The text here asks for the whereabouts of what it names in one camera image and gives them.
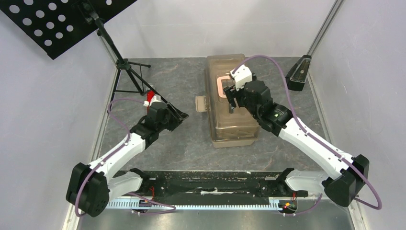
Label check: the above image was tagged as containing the beige plastic tool box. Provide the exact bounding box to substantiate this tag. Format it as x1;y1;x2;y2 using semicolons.
195;53;261;149

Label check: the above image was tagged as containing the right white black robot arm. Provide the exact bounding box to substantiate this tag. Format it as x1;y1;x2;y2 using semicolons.
224;80;369;207

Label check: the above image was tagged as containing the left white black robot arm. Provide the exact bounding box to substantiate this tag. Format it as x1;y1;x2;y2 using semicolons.
66;101;188;217

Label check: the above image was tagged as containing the red cylindrical object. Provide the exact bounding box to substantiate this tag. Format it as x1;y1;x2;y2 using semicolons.
147;91;156;100

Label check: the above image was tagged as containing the black metronome clear cover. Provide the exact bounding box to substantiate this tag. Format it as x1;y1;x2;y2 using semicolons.
285;55;312;92

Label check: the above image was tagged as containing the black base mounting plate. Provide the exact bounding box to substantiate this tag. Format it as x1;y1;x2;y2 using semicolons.
114;170;309;206

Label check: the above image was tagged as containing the black perforated music stand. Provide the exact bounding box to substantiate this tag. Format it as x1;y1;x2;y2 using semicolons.
0;0;169;114

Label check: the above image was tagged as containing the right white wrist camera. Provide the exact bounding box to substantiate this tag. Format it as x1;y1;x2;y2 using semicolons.
230;64;253;91

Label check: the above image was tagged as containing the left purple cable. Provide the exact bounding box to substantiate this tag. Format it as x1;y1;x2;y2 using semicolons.
73;97;177;218

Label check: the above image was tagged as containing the aluminium frame rail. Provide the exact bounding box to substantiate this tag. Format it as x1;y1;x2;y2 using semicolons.
61;35;120;230

